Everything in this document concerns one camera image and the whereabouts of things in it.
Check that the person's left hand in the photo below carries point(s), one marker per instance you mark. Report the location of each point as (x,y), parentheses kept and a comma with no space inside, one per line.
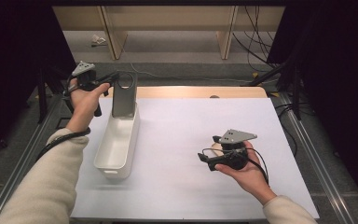
(82,107)

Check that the white table mat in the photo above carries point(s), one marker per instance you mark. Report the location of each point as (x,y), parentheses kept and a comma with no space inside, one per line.
(183,140)

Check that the grey transparent phone case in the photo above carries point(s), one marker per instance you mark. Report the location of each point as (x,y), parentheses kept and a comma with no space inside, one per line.
(122,104)

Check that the wooden table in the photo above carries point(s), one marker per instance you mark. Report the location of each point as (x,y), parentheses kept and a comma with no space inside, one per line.
(183,92)

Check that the black curtain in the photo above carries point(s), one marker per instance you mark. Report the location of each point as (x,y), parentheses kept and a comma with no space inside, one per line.
(338,62)
(6,62)

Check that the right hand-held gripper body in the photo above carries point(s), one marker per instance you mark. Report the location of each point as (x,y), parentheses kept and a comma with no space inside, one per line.
(236,155)

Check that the person's right hand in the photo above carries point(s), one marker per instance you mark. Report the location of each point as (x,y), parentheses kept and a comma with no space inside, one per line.
(251,179)

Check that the black metal stand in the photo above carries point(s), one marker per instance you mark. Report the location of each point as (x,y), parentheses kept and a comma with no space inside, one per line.
(295,90)
(42,93)

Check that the white storage box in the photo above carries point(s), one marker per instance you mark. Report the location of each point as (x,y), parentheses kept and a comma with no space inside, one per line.
(115,149)

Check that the crumpled white paper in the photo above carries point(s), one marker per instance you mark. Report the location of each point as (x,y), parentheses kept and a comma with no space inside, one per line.
(98,39)

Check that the aluminium floor rail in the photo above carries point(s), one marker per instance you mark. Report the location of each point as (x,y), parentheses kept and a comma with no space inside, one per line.
(314,155)
(33,140)

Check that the light wooden background desk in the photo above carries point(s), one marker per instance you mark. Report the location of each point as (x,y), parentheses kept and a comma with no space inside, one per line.
(167,18)

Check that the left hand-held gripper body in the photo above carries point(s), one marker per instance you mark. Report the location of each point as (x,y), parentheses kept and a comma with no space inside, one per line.
(87,81)

